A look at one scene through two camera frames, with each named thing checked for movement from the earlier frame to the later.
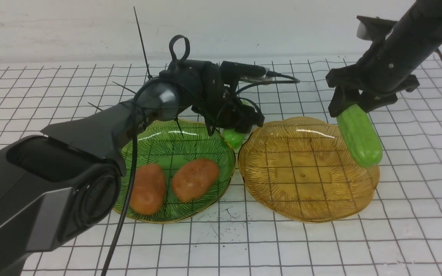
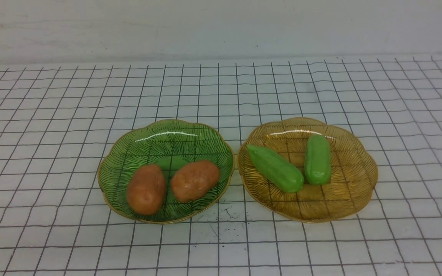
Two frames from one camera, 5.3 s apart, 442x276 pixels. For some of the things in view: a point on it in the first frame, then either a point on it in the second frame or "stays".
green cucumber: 359,136 to 317,160
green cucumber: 236,138 to 279,173
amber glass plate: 299,169 stays
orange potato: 192,180 stays
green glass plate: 167,144 stays
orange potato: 148,191 stays
